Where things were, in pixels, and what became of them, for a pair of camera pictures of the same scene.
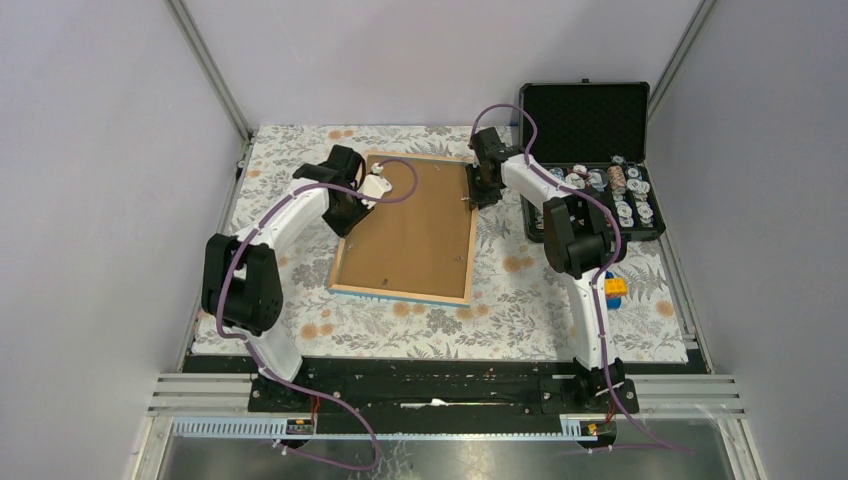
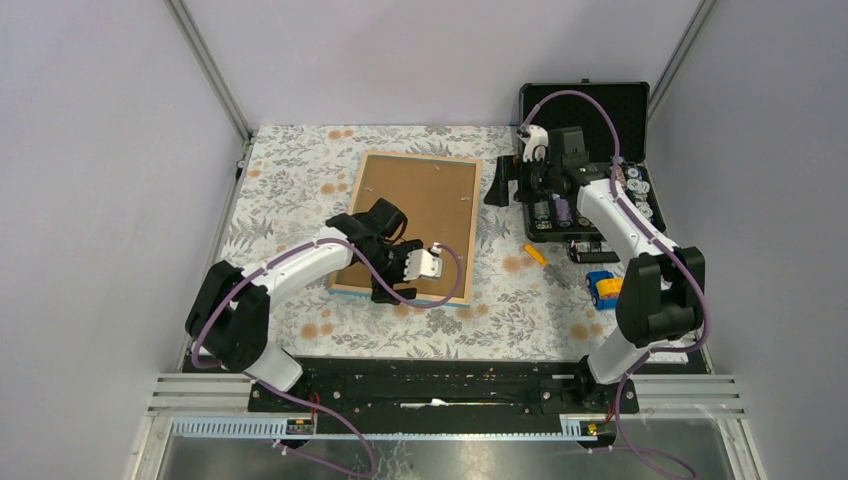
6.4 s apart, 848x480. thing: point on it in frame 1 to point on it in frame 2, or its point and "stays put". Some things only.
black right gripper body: (481, 192) to (535, 179)
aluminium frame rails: (206, 393) stays put
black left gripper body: (343, 216) to (390, 260)
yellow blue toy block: (615, 288) stays put
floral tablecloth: (518, 308) stays put
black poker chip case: (593, 137) stays put
